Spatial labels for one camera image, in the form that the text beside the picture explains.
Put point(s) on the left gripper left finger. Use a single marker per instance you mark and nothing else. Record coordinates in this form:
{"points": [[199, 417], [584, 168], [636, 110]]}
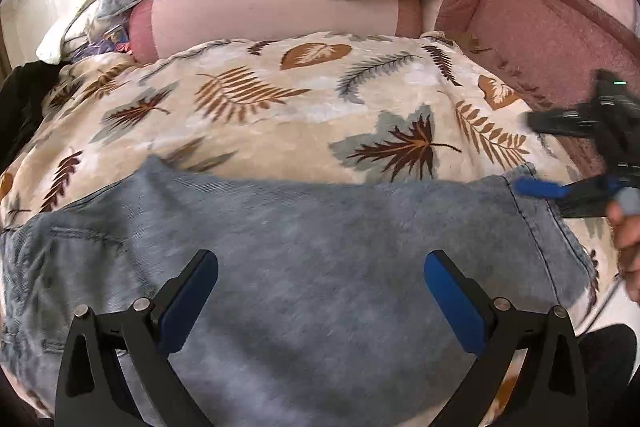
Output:
{"points": [[92, 388]]}

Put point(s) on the black garment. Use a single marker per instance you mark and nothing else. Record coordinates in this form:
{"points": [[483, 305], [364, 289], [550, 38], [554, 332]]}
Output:
{"points": [[21, 96]]}

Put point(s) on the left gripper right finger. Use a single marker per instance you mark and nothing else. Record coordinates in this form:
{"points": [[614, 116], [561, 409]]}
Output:
{"points": [[551, 387]]}

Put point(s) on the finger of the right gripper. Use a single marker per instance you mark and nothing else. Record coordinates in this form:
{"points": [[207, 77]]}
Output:
{"points": [[587, 198], [575, 123]]}

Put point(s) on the white pillow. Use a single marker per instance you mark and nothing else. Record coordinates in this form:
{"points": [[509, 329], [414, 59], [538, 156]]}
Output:
{"points": [[50, 49]]}

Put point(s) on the beige leaf-print blanket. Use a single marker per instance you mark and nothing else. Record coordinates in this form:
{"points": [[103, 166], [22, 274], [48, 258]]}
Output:
{"points": [[83, 145]]}

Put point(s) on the pink sofa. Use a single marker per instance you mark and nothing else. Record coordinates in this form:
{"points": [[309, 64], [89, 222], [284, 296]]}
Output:
{"points": [[525, 31]]}

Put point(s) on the blue denim pants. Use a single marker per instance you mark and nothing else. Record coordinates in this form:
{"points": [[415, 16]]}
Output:
{"points": [[320, 316]]}

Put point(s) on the person's right hand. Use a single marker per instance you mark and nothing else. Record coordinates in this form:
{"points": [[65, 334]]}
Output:
{"points": [[626, 232]]}

